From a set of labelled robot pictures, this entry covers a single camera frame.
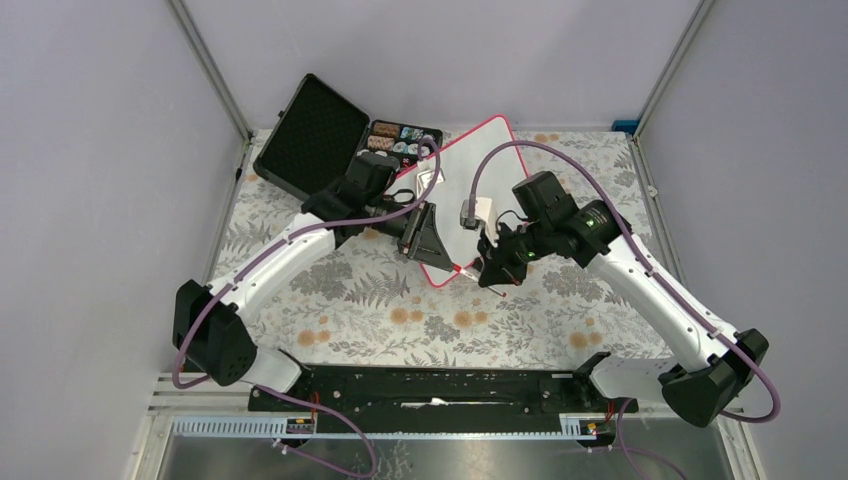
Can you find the floral table mat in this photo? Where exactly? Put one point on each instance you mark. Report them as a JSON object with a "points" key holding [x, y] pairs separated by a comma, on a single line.
{"points": [[365, 304]]}

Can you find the red whiteboard marker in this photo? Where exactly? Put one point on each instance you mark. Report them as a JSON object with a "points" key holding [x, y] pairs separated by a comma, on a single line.
{"points": [[473, 275]]}

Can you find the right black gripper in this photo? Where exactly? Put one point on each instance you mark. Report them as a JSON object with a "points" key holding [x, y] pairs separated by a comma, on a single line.
{"points": [[502, 262]]}

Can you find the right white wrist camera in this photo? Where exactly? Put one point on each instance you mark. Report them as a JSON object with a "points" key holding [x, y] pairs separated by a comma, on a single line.
{"points": [[478, 213]]}

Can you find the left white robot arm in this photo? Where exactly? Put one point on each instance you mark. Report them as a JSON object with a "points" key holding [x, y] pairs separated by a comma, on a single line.
{"points": [[209, 328]]}

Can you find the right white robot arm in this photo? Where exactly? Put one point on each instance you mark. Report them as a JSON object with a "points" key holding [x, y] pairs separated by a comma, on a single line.
{"points": [[712, 361]]}

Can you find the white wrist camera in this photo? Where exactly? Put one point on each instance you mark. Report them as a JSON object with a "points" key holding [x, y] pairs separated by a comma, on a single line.
{"points": [[478, 213], [427, 180]]}

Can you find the black poker chip case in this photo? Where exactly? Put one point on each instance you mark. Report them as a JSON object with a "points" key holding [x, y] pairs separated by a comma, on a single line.
{"points": [[318, 134]]}

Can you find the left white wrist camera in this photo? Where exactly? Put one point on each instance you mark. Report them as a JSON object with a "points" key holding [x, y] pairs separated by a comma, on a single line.
{"points": [[427, 180]]}

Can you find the pink framed whiteboard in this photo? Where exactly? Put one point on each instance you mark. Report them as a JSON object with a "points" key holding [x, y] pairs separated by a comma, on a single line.
{"points": [[460, 159]]}

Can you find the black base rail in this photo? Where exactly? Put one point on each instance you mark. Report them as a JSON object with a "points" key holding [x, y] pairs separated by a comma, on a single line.
{"points": [[389, 400]]}

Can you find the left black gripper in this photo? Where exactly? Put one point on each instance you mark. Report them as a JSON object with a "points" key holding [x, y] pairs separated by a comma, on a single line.
{"points": [[416, 229]]}

